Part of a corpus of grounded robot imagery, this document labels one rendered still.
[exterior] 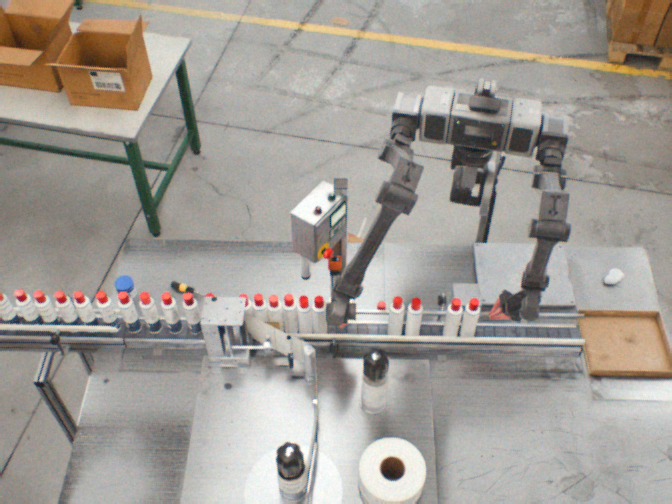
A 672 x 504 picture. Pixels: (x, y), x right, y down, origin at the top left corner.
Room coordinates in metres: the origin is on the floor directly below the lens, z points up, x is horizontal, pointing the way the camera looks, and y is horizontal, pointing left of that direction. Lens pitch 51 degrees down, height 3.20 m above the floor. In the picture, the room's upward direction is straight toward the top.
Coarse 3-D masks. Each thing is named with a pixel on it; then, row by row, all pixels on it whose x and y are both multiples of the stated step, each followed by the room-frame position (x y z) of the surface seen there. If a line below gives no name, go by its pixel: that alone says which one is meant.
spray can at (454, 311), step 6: (456, 300) 1.51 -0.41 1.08; (450, 306) 1.51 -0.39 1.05; (456, 306) 1.49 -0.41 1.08; (450, 312) 1.49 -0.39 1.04; (456, 312) 1.49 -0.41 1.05; (450, 318) 1.48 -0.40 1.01; (456, 318) 1.48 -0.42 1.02; (450, 324) 1.48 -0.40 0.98; (456, 324) 1.48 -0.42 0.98; (444, 330) 1.50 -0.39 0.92; (450, 330) 1.48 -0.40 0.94; (456, 330) 1.48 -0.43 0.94; (450, 336) 1.48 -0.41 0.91; (456, 336) 1.49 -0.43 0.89
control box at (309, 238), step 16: (320, 192) 1.65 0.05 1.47; (304, 208) 1.58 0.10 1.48; (336, 208) 1.59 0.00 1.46; (304, 224) 1.53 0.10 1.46; (320, 224) 1.53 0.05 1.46; (304, 240) 1.53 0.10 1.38; (320, 240) 1.52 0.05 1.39; (336, 240) 1.59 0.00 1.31; (304, 256) 1.54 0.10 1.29; (320, 256) 1.52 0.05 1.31
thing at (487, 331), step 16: (144, 320) 1.57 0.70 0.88; (128, 336) 1.50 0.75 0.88; (144, 336) 1.50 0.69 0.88; (160, 336) 1.50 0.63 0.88; (176, 336) 1.50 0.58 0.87; (192, 336) 1.50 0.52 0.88; (480, 336) 1.50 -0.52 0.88; (496, 336) 1.50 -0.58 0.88; (512, 336) 1.50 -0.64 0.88; (528, 336) 1.50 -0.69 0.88; (544, 336) 1.50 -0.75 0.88; (560, 336) 1.50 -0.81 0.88; (576, 336) 1.49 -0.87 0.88
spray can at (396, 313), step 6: (396, 300) 1.51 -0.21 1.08; (402, 300) 1.51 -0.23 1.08; (390, 306) 1.51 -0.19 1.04; (396, 306) 1.50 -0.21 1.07; (402, 306) 1.51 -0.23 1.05; (390, 312) 1.50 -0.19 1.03; (396, 312) 1.49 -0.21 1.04; (402, 312) 1.49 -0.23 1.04; (390, 318) 1.50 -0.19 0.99; (396, 318) 1.49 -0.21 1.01; (402, 318) 1.50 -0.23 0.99; (390, 324) 1.50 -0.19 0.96; (396, 324) 1.49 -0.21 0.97; (402, 324) 1.50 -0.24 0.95; (390, 330) 1.49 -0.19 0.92; (396, 330) 1.49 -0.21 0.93
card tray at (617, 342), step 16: (592, 320) 1.60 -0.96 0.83; (608, 320) 1.59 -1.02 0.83; (624, 320) 1.59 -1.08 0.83; (640, 320) 1.59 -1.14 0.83; (656, 320) 1.59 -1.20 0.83; (592, 336) 1.52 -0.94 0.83; (608, 336) 1.52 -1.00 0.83; (624, 336) 1.52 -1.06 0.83; (640, 336) 1.52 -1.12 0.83; (656, 336) 1.52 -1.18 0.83; (592, 352) 1.46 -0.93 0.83; (608, 352) 1.46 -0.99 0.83; (624, 352) 1.46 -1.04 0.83; (640, 352) 1.46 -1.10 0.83; (656, 352) 1.46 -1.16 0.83; (592, 368) 1.39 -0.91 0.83; (608, 368) 1.39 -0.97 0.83; (624, 368) 1.39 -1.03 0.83; (640, 368) 1.39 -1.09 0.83; (656, 368) 1.39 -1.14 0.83
